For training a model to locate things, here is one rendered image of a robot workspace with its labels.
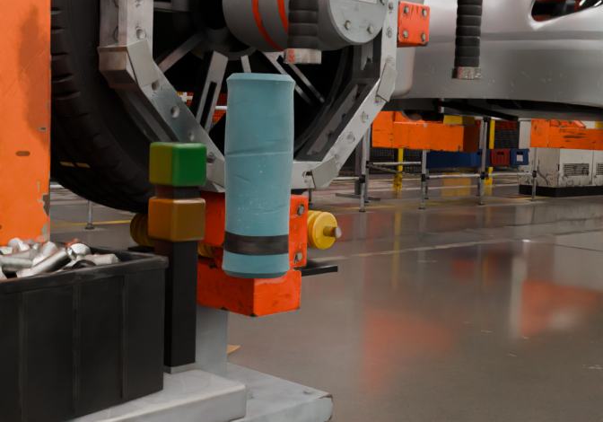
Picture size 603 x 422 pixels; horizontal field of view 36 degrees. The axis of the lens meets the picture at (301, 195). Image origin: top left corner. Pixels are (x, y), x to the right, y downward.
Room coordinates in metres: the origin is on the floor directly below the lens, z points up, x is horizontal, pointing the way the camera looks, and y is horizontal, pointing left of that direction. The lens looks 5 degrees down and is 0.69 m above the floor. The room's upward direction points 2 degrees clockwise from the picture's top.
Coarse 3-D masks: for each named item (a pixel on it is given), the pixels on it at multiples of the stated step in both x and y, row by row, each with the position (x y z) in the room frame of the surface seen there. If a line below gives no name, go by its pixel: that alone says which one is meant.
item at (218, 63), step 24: (168, 0) 1.35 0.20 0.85; (192, 0) 1.37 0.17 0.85; (192, 24) 1.38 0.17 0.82; (168, 48) 1.36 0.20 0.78; (192, 48) 1.42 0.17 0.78; (216, 48) 1.41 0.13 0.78; (240, 48) 1.46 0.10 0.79; (216, 72) 1.41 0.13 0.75; (240, 72) 1.45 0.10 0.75; (264, 72) 1.70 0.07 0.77; (288, 72) 1.54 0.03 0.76; (312, 72) 1.61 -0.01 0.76; (336, 72) 1.58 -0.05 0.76; (216, 96) 1.41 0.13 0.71; (312, 96) 1.57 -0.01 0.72; (312, 120) 1.54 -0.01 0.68; (216, 144) 1.60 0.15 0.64
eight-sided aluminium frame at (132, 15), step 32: (128, 0) 1.16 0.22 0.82; (128, 32) 1.16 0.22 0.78; (384, 32) 1.53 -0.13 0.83; (128, 64) 1.16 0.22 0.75; (384, 64) 1.53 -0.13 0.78; (128, 96) 1.22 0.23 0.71; (160, 96) 1.20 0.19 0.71; (352, 96) 1.54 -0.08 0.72; (384, 96) 1.53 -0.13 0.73; (160, 128) 1.25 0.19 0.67; (192, 128) 1.24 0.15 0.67; (320, 128) 1.50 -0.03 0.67; (352, 128) 1.48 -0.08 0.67; (320, 160) 1.43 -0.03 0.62
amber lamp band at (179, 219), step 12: (156, 204) 0.84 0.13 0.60; (168, 204) 0.83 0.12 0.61; (180, 204) 0.83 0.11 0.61; (192, 204) 0.84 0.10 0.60; (204, 204) 0.85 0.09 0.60; (156, 216) 0.84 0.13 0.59; (168, 216) 0.83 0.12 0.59; (180, 216) 0.83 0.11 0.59; (192, 216) 0.84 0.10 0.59; (204, 216) 0.85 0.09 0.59; (156, 228) 0.84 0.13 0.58; (168, 228) 0.83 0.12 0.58; (180, 228) 0.83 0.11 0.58; (192, 228) 0.84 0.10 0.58; (204, 228) 0.85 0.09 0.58; (168, 240) 0.83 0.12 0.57; (180, 240) 0.83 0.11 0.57; (192, 240) 0.84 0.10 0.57
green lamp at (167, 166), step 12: (156, 144) 0.84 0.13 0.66; (168, 144) 0.83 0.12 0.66; (180, 144) 0.83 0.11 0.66; (192, 144) 0.84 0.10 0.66; (204, 144) 0.85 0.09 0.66; (156, 156) 0.84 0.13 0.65; (168, 156) 0.83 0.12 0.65; (180, 156) 0.83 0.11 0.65; (192, 156) 0.84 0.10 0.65; (204, 156) 0.85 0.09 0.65; (156, 168) 0.84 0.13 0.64; (168, 168) 0.83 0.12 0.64; (180, 168) 0.83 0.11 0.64; (192, 168) 0.84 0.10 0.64; (204, 168) 0.85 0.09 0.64; (156, 180) 0.84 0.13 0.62; (168, 180) 0.83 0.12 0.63; (180, 180) 0.83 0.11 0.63; (192, 180) 0.84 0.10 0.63; (204, 180) 0.85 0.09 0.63
